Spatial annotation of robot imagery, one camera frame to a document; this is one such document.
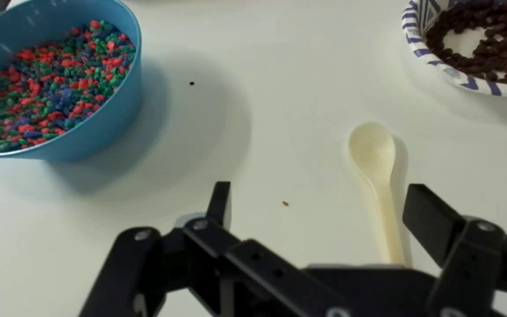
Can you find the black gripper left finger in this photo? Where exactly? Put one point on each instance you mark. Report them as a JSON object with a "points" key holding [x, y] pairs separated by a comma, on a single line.
{"points": [[148, 270]]}

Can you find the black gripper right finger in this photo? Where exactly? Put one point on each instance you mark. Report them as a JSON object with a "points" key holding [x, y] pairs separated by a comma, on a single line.
{"points": [[476, 265]]}

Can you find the cream plastic spoon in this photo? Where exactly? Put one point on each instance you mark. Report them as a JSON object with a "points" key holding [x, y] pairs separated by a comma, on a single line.
{"points": [[372, 152]]}

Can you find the patterned paper bowl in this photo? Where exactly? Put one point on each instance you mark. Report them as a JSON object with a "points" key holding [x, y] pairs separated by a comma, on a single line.
{"points": [[470, 83]]}

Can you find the blue plastic bowl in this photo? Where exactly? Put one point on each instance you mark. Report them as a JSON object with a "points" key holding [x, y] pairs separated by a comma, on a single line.
{"points": [[106, 125]]}

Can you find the multicoloured candy pieces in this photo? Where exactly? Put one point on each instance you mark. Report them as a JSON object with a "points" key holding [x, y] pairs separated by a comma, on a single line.
{"points": [[48, 88]]}

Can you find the brown cereal pile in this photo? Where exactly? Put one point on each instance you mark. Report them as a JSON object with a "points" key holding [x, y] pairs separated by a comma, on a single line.
{"points": [[502, 55]]}

